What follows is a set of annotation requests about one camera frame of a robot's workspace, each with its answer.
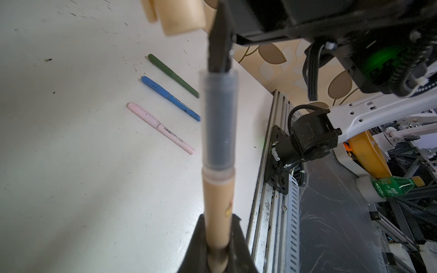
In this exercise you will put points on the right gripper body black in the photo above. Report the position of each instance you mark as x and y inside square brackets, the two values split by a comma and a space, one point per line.
[259, 22]

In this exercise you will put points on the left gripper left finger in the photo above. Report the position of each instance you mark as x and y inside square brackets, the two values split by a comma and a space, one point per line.
[195, 259]

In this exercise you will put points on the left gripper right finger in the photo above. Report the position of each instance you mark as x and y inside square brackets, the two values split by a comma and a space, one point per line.
[240, 259]

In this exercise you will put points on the tan pen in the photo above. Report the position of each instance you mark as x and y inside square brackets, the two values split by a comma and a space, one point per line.
[219, 103]

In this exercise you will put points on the tan pen cap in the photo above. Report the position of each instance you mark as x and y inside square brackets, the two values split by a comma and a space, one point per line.
[176, 16]

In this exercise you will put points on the green pen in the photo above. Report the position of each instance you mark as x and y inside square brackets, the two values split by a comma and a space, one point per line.
[169, 72]

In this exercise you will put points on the blue pen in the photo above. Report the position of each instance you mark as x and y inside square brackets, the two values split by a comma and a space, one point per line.
[168, 96]

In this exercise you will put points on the pink pen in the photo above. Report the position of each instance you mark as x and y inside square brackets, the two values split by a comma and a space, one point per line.
[147, 117]

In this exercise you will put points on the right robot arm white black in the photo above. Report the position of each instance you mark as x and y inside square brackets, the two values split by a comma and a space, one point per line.
[384, 46]

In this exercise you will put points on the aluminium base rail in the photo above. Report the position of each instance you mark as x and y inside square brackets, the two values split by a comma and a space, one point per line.
[273, 232]

